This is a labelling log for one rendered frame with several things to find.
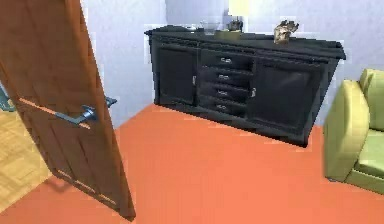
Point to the black sideboard with drawers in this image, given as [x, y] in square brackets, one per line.
[240, 86]

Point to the clear glass bowl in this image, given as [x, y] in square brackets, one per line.
[210, 26]

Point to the dark small figurine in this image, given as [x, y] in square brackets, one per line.
[235, 25]

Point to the brown twisted sculpture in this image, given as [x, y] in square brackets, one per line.
[284, 30]

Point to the brown wooden room door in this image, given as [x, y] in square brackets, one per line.
[50, 66]

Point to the green armchair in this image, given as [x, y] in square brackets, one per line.
[353, 133]

